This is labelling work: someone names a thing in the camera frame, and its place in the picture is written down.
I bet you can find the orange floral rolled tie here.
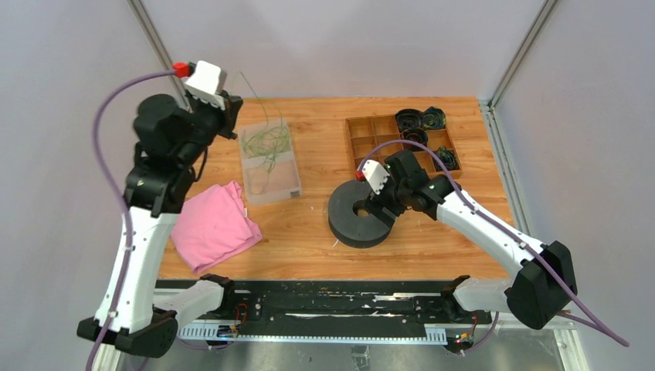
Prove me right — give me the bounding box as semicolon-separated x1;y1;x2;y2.
402;128;429;151

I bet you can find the dark blue rolled tie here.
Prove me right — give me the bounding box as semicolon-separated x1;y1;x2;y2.
394;108;424;132

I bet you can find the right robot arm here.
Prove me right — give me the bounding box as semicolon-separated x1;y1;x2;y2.
356;150;577;329

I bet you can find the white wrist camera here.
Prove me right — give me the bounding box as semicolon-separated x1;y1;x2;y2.
172;60;226;111
355;159;392;196

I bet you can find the green wire bundle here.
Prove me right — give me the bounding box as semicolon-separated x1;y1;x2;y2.
237;71;293;195

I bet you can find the wooden compartment tray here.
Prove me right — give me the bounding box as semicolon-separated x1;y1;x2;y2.
345;114;462;179

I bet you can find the green yellow rolled tie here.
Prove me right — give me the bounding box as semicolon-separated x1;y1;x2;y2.
422;106;446;130

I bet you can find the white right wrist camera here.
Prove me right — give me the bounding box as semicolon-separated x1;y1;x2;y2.
355;159;392;196

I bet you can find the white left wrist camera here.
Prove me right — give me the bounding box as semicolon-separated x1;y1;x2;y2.
172;60;226;111

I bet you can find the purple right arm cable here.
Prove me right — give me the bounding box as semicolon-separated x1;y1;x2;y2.
356;139;630;348

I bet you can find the aluminium frame post left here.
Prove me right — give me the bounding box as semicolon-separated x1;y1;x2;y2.
127;0;189;108

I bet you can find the clear plastic box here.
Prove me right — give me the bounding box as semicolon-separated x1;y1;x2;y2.
238;118;302;206

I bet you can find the pink folded cloth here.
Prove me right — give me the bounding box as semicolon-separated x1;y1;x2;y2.
171;181;263;275

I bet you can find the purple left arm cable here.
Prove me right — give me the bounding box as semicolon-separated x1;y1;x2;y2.
84;70;180;371

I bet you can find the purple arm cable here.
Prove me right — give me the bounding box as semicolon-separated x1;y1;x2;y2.
356;139;630;348
84;70;180;371

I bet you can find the green blue rolled tie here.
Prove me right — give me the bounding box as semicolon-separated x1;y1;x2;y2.
433;146;460;172

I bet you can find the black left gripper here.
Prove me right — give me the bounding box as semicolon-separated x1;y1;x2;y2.
177;87;244;168

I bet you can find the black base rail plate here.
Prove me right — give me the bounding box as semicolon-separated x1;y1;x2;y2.
178;280;493;346

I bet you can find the aluminium frame post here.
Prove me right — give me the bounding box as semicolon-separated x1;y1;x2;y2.
127;0;189;108
478;0;559;232

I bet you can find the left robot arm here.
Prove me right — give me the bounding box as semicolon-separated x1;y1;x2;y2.
76;91;243;358

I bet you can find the aluminium frame post right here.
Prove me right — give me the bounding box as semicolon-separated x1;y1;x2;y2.
478;0;559;232

